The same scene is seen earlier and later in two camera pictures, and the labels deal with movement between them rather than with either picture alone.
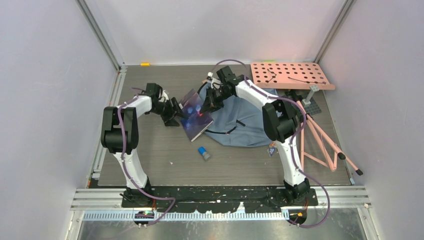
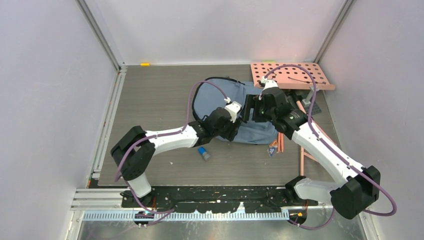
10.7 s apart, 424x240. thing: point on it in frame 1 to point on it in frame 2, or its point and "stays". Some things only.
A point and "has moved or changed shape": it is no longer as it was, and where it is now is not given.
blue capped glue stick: (203, 151) stays
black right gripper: (210, 101) to (251, 102)
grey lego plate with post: (310, 106) stays
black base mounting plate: (215, 199) stays
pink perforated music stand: (299, 75) stays
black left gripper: (169, 119) to (232, 130)
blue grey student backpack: (240, 123) has moved or changed shape
